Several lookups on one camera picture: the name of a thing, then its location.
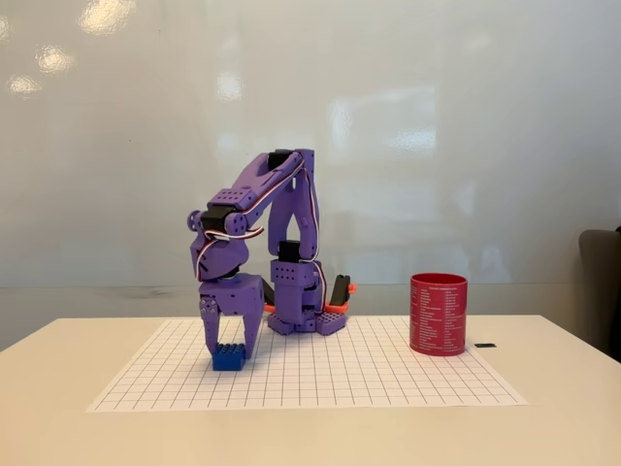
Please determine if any red cup with white print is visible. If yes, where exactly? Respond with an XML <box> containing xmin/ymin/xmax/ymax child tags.
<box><xmin>409</xmin><ymin>272</ymin><xmax>469</xmax><ymax>357</ymax></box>

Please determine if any black clamp with orange knob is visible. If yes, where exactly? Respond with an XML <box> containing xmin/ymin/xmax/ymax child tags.
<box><xmin>325</xmin><ymin>273</ymin><xmax>360</xmax><ymax>315</ymax></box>

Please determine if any black clamp with orange foot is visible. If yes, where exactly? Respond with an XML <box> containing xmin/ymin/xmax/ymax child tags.
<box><xmin>260</xmin><ymin>279</ymin><xmax>278</xmax><ymax>315</ymax></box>

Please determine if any white grid paper mat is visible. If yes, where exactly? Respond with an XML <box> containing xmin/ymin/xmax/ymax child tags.
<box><xmin>84</xmin><ymin>316</ymin><xmax>529</xmax><ymax>415</ymax></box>

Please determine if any red white black servo cable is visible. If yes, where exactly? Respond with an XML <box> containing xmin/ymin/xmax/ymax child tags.
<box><xmin>194</xmin><ymin>157</ymin><xmax>324</xmax><ymax>283</ymax></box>

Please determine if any blue toy brick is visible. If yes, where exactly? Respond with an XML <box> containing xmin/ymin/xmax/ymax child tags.
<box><xmin>212</xmin><ymin>343</ymin><xmax>247</xmax><ymax>373</ymax></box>

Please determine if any dark brown chair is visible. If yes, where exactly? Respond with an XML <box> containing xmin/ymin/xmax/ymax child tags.
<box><xmin>577</xmin><ymin>225</ymin><xmax>621</xmax><ymax>364</ymax></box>

